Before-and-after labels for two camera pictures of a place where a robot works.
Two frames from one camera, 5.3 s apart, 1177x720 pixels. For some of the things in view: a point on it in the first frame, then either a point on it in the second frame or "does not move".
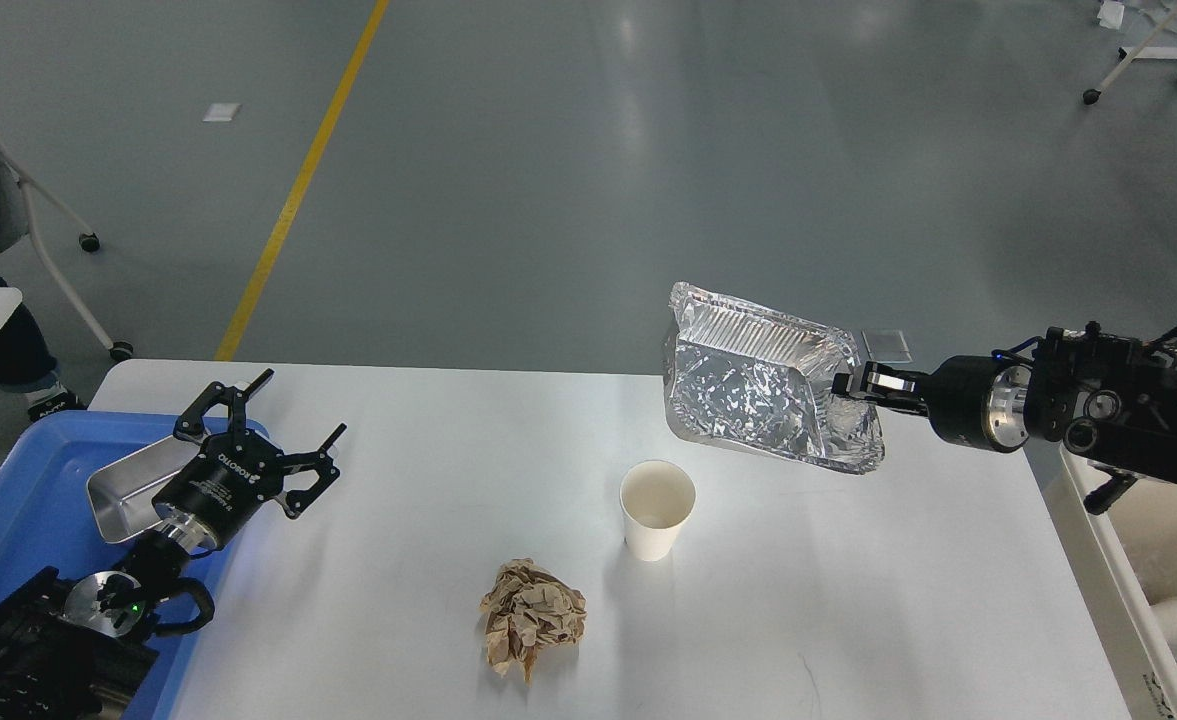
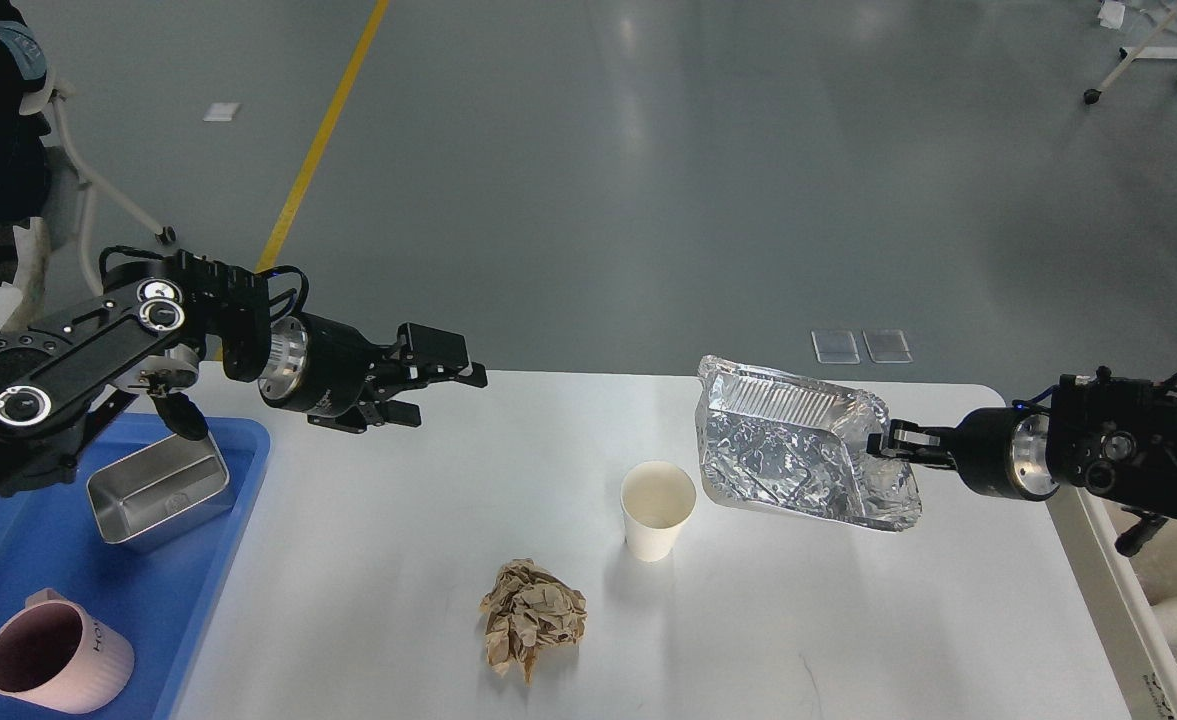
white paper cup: (655, 497) does not move
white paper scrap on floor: (221, 111) does not move
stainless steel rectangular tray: (121, 496) does not move
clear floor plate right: (886, 345) does not move
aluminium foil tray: (762, 383) to (804, 445)
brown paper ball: (528, 607) does not move
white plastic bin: (1156, 543) does not move
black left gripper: (206, 502) to (333, 374)
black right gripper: (979, 401) to (1001, 452)
